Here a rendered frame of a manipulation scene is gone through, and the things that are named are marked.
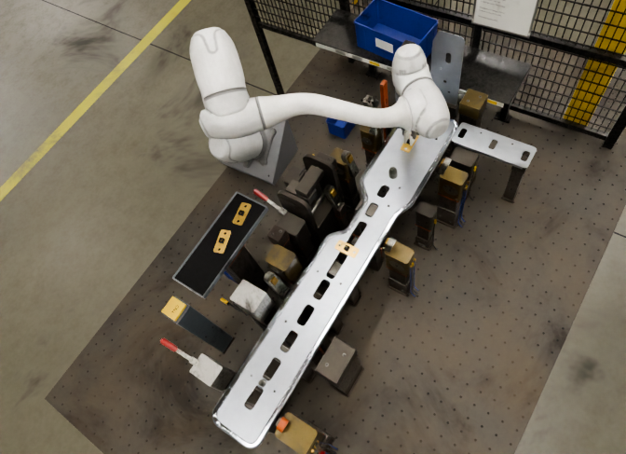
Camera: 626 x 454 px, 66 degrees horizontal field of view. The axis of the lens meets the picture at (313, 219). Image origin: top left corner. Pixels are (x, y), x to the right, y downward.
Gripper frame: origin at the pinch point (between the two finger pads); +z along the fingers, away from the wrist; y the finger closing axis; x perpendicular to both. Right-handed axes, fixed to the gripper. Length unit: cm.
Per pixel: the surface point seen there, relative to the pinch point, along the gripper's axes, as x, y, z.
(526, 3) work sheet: 54, 17, -20
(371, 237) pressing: -38.7, 5.1, 8.7
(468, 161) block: 5.8, 21.1, 10.9
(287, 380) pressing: -95, 6, 9
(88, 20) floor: 66, -345, 109
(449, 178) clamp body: -7.6, 19.5, 4.3
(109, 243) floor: -84, -170, 108
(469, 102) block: 25.2, 11.8, 2.9
